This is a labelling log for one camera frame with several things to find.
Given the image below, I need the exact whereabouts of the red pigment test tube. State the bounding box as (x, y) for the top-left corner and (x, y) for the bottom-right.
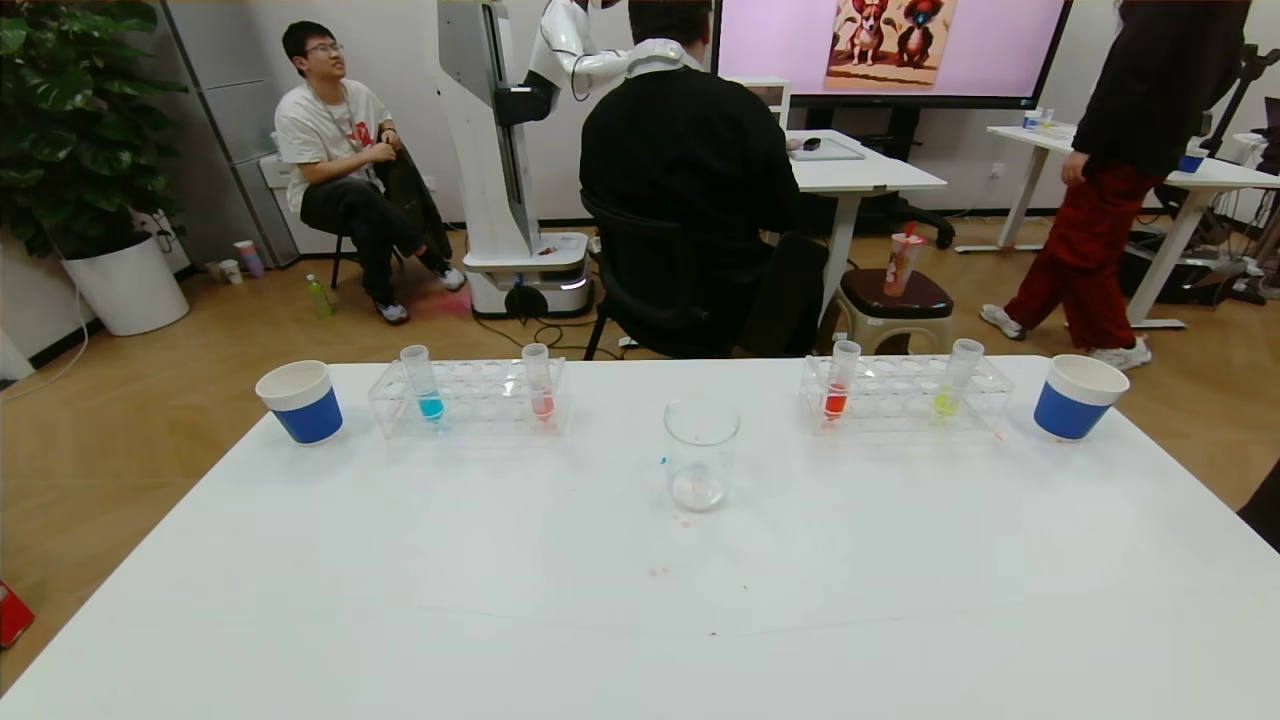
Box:
(822, 340), (862, 422)

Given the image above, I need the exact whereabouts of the blue pigment test tube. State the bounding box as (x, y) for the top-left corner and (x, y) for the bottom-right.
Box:
(400, 345), (446, 423)

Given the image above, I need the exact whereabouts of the pink pigment test tube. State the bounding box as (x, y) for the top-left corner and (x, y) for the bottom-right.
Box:
(521, 343), (556, 421)

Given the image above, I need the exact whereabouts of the clear glass beaker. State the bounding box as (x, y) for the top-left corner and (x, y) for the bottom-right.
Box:
(664, 398), (741, 514)

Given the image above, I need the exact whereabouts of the clear plastic tube rack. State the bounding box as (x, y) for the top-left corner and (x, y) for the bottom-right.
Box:
(367, 357), (567, 439)
(800, 354), (1015, 435)

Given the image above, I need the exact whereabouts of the yellow pigment test tube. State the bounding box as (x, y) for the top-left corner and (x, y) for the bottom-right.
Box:
(932, 338), (985, 419)

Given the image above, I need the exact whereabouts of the black office chair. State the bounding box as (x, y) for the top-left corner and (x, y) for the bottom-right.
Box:
(580, 190), (831, 361)

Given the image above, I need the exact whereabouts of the person in black sweater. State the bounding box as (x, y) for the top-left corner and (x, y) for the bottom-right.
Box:
(579, 0), (831, 358)

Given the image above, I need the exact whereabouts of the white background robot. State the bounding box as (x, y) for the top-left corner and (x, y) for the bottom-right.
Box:
(436, 0), (701, 319)

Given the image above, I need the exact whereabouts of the brown topped plastic stool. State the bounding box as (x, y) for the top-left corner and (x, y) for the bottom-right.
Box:
(835, 267), (954, 356)

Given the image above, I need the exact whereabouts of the pink drink cup with straw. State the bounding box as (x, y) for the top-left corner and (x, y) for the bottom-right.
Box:
(883, 222), (927, 298)

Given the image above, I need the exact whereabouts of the dark jacket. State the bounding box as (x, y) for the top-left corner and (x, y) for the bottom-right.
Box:
(375, 148), (453, 263)

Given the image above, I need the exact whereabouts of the white desk with tray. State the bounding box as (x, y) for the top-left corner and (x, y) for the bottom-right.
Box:
(775, 128), (948, 321)

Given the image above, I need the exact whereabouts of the grey desk tray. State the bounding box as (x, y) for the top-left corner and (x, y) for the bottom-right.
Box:
(788, 136), (866, 162)

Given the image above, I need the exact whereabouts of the white drawer box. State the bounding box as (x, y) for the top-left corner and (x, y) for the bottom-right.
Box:
(725, 76), (793, 131)

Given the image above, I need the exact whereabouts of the blue white paper cup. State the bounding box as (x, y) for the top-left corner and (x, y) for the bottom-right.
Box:
(255, 360), (344, 445)
(1033, 354), (1131, 442)

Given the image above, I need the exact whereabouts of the large display screen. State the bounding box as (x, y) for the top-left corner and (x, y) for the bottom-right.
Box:
(711, 0), (1074, 109)

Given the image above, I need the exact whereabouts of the black screen stand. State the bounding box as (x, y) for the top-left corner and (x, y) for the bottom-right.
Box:
(795, 105), (956, 249)

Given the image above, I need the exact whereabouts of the person in white t-shirt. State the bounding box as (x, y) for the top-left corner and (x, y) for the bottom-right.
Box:
(274, 20), (468, 326)

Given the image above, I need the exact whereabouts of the low white cabinet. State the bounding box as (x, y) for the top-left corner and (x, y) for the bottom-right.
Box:
(259, 152), (346, 256)

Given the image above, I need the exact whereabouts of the person in red trousers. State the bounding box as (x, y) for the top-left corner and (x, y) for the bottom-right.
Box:
(980, 0), (1253, 371)

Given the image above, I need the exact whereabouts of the tall grey cabinet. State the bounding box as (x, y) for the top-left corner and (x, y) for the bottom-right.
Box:
(160, 0), (301, 269)

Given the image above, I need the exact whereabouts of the white plant pot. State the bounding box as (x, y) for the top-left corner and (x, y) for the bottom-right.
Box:
(60, 233), (191, 337)

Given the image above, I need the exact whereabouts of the green leafy plant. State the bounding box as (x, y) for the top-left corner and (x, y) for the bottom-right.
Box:
(0, 0), (188, 259)

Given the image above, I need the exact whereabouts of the long white lab desk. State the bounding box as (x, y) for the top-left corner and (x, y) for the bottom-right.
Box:
(955, 122), (1280, 330)

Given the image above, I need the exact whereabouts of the red flat box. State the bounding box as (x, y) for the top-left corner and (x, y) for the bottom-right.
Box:
(0, 580), (36, 649)

